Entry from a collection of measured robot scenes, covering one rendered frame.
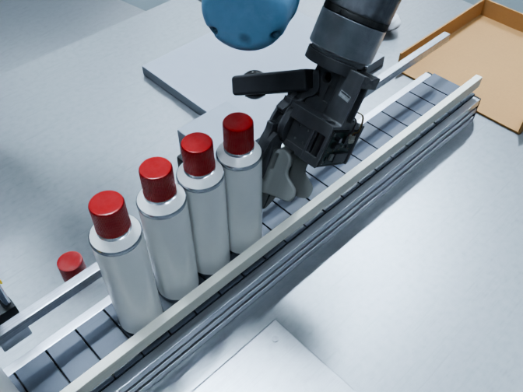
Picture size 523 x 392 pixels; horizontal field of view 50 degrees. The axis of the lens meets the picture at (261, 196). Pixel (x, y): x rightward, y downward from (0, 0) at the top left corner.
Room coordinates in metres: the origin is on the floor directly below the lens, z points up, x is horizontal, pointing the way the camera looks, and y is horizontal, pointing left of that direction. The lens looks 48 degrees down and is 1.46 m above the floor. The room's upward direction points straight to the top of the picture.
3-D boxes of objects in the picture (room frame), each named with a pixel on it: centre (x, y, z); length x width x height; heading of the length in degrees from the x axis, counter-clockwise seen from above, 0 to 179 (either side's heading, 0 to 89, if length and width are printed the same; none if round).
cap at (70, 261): (0.43, 0.25, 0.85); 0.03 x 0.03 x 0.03
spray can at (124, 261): (0.34, 0.14, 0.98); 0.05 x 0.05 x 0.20
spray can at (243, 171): (0.45, 0.02, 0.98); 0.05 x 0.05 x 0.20
